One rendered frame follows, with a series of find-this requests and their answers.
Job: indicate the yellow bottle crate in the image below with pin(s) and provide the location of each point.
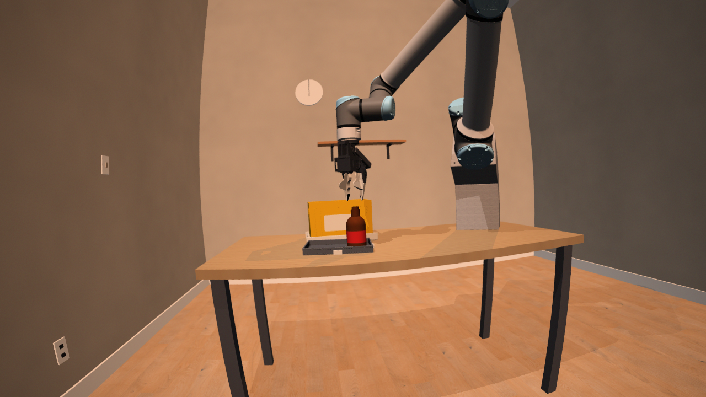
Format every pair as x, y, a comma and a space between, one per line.
327, 218

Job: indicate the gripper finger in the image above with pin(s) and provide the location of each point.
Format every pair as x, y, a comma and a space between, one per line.
360, 180
345, 184

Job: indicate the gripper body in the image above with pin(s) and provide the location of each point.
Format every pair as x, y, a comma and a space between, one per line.
345, 164

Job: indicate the brown glass bottle with red label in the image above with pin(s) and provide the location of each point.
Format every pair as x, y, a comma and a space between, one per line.
356, 228

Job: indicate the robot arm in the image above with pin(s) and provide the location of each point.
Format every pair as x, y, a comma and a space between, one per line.
470, 116

